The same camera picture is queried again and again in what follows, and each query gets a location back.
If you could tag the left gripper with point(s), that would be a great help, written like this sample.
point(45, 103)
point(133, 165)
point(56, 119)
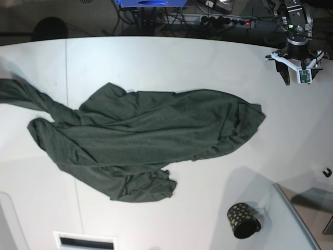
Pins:
point(297, 56)

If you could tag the dark green t-shirt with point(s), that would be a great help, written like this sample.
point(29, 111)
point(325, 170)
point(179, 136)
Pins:
point(119, 143)

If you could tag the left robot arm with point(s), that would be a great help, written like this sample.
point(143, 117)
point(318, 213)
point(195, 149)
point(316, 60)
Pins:
point(295, 19)

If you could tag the small black hook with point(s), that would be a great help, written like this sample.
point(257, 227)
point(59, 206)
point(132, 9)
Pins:
point(327, 172)

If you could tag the white power strip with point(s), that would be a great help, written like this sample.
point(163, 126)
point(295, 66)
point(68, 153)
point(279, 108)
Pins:
point(216, 21)

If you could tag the grey tray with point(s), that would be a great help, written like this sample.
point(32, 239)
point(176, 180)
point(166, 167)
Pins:
point(314, 208)

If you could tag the black mug with gold dots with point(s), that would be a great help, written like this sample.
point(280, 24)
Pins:
point(242, 220)

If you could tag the blue box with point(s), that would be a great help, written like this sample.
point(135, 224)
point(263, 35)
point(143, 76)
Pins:
point(151, 3)

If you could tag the black round stool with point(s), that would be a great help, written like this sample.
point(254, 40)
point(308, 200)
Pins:
point(50, 28)

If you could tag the white slotted plate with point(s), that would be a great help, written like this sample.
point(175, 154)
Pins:
point(75, 241)

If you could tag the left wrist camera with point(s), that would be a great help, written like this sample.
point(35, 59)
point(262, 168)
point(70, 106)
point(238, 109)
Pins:
point(304, 76)

